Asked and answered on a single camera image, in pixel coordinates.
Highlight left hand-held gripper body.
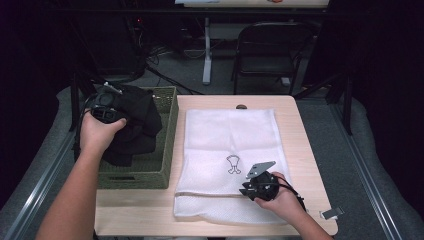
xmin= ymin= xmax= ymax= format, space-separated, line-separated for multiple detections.
xmin=90 ymin=82 xmax=129 ymax=124

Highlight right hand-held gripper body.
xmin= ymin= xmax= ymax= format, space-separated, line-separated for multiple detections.
xmin=245 ymin=160 xmax=280 ymax=202

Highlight black garment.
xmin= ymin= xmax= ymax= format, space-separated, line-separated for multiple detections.
xmin=103 ymin=84 xmax=164 ymax=167

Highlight white mesh laundry bag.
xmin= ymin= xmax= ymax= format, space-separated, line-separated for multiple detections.
xmin=173 ymin=108 xmax=294 ymax=226

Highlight green woven basket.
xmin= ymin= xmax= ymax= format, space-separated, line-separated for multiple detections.
xmin=98 ymin=85 xmax=180 ymax=190

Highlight person's right hand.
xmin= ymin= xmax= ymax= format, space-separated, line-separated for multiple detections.
xmin=254 ymin=172 xmax=303 ymax=221

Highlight person's left hand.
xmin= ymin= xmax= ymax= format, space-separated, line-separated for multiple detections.
xmin=79 ymin=113 xmax=127 ymax=161

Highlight black metal stand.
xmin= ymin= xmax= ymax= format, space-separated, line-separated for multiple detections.
xmin=293 ymin=71 xmax=355 ymax=136
xmin=68 ymin=71 xmax=101 ymax=132

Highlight grey tape piece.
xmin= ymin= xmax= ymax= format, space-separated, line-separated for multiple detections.
xmin=319 ymin=206 xmax=345 ymax=220

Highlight white background desk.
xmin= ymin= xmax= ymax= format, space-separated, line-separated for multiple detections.
xmin=174 ymin=0 xmax=331 ymax=86

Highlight black folding chair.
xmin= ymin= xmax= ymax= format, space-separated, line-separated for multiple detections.
xmin=231 ymin=21 xmax=314 ymax=96

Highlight right hand-held gripper black cable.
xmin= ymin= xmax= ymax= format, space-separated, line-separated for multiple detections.
xmin=275 ymin=175 xmax=308 ymax=213

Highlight black floor cables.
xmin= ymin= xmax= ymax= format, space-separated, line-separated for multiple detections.
xmin=143 ymin=43 xmax=205 ymax=96

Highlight metal floor rail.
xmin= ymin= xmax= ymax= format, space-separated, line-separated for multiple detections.
xmin=6 ymin=129 xmax=79 ymax=240
xmin=328 ymin=99 xmax=405 ymax=240

